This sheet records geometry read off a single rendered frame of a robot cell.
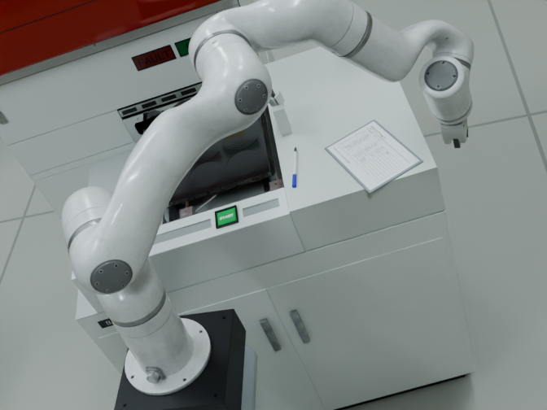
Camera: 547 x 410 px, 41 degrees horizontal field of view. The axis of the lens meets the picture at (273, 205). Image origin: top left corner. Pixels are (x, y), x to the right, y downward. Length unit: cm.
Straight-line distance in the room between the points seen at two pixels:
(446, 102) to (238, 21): 43
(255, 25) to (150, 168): 29
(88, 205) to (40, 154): 104
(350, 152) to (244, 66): 68
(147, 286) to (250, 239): 41
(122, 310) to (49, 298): 192
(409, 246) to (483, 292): 84
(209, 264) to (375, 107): 58
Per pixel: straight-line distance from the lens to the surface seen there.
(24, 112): 229
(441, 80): 140
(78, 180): 243
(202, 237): 173
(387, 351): 217
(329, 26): 122
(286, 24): 120
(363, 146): 178
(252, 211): 173
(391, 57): 131
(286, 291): 189
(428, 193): 174
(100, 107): 225
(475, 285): 267
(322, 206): 169
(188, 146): 122
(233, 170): 195
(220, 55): 118
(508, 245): 277
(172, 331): 149
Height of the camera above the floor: 213
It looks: 43 degrees down
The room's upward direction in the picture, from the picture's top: 23 degrees counter-clockwise
